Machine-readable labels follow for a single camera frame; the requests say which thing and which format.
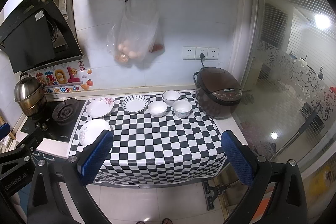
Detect white plate pink flowers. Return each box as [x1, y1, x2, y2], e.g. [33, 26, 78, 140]
[87, 97, 114, 118]

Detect white wall socket strip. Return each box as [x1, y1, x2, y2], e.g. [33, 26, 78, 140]
[182, 46, 219, 60]

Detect brown rice cooker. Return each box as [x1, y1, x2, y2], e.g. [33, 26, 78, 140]
[194, 67, 242, 119]

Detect clear plastic bag with eggs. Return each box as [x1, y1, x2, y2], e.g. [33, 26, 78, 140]
[106, 0, 159, 64]

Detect black range hood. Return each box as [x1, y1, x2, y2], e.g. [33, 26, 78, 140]
[1, 0, 84, 73]

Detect black gas stove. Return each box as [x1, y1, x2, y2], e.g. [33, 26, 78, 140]
[21, 98, 85, 143]

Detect checkered black white tablecloth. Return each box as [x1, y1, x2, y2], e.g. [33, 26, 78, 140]
[95, 91, 227, 186]

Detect glass sliding door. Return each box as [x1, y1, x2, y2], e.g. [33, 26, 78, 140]
[235, 0, 335, 176]

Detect white plate grey floral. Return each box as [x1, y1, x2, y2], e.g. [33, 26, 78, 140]
[79, 119, 110, 147]

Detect plastic bag red contents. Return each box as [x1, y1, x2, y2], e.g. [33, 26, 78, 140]
[149, 23, 164, 53]

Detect plain white bowl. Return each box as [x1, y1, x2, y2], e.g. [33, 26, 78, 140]
[148, 101, 167, 118]

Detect white bowl blue pattern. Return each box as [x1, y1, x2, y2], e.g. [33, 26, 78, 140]
[173, 100, 192, 119]

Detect colourful wall sticker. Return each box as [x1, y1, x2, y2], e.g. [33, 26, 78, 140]
[29, 60, 94, 94]

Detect white plate blue stripes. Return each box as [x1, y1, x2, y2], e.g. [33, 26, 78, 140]
[121, 94, 149, 114]

